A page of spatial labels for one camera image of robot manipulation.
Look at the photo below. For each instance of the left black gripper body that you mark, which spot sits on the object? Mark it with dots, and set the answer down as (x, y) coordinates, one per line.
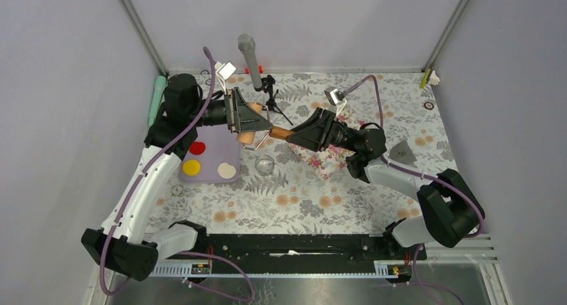
(233, 110)

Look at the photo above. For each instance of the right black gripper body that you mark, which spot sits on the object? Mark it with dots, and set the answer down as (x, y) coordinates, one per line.
(331, 133)

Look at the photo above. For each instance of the wooden rolling pin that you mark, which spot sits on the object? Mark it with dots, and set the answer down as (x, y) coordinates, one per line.
(247, 139)

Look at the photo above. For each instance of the floral cutting board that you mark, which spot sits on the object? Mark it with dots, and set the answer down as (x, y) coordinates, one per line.
(327, 162)

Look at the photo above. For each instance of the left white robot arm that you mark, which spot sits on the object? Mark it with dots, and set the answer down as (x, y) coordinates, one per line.
(120, 243)

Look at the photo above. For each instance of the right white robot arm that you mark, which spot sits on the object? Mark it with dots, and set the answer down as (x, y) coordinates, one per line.
(449, 210)

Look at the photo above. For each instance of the red dough disc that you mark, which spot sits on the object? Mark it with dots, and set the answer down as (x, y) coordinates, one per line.
(197, 148)

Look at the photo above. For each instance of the beige dough disc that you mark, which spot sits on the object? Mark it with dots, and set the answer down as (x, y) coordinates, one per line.
(226, 171)

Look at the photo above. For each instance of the yellow dough disc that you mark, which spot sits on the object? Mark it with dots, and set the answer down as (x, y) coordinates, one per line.
(191, 167)

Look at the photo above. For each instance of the black microphone tripod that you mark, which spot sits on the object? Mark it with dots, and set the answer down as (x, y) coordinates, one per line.
(268, 83)

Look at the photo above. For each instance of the purple tray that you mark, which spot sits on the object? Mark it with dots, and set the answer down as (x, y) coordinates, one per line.
(222, 147)

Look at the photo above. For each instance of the red clip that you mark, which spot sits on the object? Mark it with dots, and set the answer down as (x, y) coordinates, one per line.
(259, 68)

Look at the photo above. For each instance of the grey microphone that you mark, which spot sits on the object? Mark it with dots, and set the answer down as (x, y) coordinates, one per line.
(246, 45)

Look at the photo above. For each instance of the floral tablecloth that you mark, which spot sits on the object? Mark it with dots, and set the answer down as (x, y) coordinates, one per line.
(292, 199)

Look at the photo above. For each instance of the green marker pen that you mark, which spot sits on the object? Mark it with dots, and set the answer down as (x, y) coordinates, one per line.
(159, 86)

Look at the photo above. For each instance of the white clip in corner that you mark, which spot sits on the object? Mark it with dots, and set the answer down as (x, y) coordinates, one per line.
(433, 80)

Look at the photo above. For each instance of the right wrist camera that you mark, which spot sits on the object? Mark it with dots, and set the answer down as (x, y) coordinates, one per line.
(334, 96)

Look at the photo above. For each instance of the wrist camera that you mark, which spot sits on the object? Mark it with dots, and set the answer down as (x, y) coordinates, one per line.
(224, 70)
(334, 96)

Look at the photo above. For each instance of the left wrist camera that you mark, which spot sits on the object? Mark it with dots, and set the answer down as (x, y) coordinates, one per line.
(224, 70)

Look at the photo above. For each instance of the metal scraper wooden handle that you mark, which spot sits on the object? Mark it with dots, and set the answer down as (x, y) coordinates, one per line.
(402, 153)

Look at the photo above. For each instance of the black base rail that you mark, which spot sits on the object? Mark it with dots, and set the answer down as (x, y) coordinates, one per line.
(307, 254)

